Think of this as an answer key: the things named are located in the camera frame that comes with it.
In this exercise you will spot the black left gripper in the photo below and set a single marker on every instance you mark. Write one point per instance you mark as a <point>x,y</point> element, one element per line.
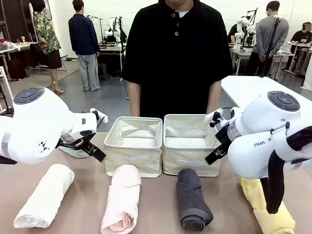
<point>87,141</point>

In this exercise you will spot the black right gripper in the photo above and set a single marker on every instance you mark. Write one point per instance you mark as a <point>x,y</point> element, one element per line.
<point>223,135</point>

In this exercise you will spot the pink towel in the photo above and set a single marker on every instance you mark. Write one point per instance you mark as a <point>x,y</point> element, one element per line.
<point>123,197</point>

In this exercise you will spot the yellow towel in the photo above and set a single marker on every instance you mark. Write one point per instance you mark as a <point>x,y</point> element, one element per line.
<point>258,202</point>

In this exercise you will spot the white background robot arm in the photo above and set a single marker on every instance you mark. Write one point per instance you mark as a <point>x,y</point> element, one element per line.
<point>240,31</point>
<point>112,29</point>

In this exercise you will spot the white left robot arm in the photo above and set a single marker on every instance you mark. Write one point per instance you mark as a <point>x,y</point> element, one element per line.
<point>36,122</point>

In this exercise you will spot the person's left forearm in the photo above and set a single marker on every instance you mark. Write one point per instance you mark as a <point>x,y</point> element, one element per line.
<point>213,97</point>

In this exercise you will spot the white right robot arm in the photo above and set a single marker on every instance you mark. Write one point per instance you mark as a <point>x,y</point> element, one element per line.
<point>256,136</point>

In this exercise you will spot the person's right forearm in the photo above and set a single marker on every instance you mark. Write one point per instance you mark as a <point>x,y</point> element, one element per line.
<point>134,100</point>

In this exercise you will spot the cream fabric storage bin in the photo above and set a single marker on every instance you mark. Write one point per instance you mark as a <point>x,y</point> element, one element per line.
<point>192,163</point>
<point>132,161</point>

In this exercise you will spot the dark grey rolled towel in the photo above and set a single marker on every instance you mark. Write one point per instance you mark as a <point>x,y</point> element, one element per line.
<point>192,202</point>

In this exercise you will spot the white rolled towel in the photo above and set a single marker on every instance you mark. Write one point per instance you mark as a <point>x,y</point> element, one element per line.
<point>44,197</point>

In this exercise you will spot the white side table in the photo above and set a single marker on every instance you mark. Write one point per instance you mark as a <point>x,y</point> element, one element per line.
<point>248,87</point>

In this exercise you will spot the dark background work table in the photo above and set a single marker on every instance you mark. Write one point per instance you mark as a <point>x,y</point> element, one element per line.
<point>111,52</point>

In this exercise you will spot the person in black polo shirt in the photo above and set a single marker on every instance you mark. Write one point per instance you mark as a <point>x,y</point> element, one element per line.
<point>175,61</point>

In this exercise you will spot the white background desk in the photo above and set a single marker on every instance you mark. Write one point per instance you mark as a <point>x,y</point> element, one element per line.
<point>240,54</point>

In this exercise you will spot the person in navy jacket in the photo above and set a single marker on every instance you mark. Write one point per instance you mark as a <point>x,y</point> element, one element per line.
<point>84,36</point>

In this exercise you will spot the person in floral shirt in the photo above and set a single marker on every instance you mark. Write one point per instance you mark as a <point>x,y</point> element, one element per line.
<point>47,39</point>

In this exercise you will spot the black tripod pole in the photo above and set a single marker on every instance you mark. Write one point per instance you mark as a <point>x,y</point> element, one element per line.
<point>271,41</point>

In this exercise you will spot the person in grey sweater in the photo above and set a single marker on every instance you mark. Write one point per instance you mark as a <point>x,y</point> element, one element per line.
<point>264,36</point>

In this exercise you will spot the seated person in black tee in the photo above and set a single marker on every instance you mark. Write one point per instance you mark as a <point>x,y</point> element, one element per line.
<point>302,39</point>

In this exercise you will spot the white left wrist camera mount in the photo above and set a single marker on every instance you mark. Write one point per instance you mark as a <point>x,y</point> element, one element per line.
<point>98,115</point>

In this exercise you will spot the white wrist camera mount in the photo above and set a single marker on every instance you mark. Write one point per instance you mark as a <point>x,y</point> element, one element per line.
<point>213,117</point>
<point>98,115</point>

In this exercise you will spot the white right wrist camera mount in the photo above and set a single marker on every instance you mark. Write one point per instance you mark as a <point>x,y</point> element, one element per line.
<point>213,117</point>

